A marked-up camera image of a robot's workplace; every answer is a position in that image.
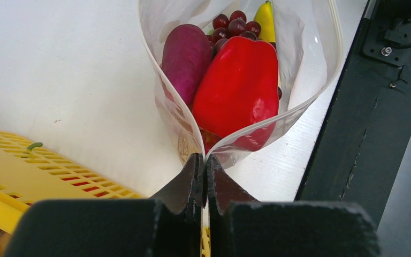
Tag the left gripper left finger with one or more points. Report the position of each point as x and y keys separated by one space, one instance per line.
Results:
x=178 y=212

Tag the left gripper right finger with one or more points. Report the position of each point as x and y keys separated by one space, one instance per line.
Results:
x=222 y=190

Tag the red bell pepper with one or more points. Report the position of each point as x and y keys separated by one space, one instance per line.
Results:
x=219 y=119

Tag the clear zip top bag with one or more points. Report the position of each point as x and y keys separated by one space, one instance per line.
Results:
x=308 y=48

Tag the purple sweet potato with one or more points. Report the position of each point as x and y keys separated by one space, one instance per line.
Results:
x=186 y=57

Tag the dark purple grapes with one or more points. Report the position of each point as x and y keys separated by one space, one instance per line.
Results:
x=245 y=67

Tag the yellow banana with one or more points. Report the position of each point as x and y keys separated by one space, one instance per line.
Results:
x=264 y=16

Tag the green chili pepper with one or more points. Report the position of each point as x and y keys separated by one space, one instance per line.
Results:
x=34 y=145

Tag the yellow plastic basket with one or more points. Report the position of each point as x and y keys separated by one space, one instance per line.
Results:
x=52 y=206

